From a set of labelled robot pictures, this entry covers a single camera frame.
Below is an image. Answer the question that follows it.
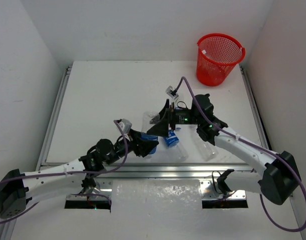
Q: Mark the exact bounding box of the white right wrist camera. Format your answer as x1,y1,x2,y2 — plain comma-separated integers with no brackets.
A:
165,86,179,100

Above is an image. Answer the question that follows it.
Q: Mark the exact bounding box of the clear unlabelled bottle white cap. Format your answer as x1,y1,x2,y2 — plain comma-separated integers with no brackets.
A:
189,125,218,162

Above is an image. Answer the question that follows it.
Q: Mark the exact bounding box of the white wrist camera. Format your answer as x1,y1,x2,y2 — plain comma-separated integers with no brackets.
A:
118,118,132,135
165,86,179,100

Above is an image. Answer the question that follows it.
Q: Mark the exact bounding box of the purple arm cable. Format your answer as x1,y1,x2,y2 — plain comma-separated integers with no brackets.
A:
176,76,306,233
0,119,130,225

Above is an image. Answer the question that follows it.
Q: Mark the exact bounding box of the blue label bottle Chinese text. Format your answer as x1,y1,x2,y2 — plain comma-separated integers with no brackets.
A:
163,130,188,163

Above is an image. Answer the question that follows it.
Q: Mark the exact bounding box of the translucent plastic sheet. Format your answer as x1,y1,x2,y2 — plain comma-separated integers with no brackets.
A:
112,179,202,212

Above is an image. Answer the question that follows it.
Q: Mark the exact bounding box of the red mesh plastic bin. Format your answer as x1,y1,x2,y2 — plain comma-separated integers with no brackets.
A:
196,33,246,87

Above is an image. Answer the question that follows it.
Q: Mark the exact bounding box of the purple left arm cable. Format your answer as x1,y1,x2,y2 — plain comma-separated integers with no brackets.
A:
0,119,130,225

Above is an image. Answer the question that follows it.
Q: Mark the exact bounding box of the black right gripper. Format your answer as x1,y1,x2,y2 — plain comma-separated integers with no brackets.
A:
147,98,201,137

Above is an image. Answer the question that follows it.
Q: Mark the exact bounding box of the aluminium table front rail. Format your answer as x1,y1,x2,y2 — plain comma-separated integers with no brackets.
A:
32,162,276,180

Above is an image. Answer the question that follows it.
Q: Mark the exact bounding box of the aluminium table left rail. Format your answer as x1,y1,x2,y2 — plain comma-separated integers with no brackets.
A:
0,65,73,240

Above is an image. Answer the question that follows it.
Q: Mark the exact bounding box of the aluminium table right rail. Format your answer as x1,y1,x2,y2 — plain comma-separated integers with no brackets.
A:
238,65,276,163

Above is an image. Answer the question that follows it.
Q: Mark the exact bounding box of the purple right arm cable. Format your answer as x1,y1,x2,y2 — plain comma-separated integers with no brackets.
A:
176,76,306,233

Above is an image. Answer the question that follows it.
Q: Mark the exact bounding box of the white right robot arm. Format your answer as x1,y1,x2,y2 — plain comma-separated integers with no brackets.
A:
147,94,299,205

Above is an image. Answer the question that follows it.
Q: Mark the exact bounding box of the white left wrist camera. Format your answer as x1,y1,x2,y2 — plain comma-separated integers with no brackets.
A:
118,118,132,135

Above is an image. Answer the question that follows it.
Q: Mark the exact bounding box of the black looped cable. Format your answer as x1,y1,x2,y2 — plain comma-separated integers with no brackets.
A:
211,169,225,198

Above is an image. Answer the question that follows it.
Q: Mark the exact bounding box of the aluminium table rail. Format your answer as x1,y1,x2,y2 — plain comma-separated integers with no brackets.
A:
238,65,276,163
32,162,276,180
0,65,73,240

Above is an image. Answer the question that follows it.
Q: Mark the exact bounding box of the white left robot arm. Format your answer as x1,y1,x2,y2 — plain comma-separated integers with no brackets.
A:
0,130,159,220

